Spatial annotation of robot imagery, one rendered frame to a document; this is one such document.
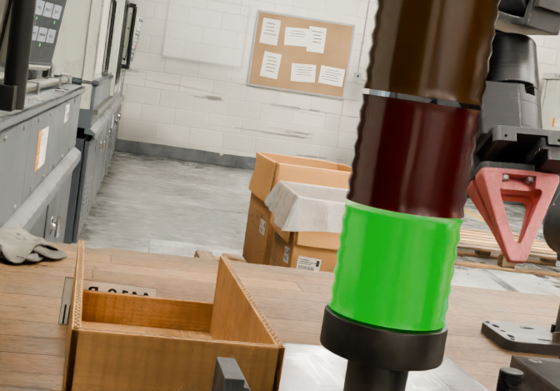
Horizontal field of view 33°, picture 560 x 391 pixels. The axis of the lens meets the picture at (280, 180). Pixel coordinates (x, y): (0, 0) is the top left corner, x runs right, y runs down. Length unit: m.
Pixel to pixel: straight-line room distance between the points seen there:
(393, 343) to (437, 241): 0.03
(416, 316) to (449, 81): 0.07
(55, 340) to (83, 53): 4.40
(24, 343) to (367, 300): 0.47
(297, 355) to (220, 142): 10.65
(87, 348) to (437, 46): 0.31
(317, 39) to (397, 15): 11.15
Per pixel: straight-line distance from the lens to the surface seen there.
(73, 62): 5.10
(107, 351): 0.53
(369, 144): 0.29
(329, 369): 0.69
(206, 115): 11.31
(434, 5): 0.28
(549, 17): 0.86
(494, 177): 0.80
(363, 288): 0.29
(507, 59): 0.85
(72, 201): 5.16
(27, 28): 1.40
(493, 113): 0.81
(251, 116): 11.35
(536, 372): 0.53
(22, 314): 0.80
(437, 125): 0.28
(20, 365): 0.68
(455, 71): 0.28
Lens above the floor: 1.12
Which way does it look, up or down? 6 degrees down
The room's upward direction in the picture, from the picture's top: 8 degrees clockwise
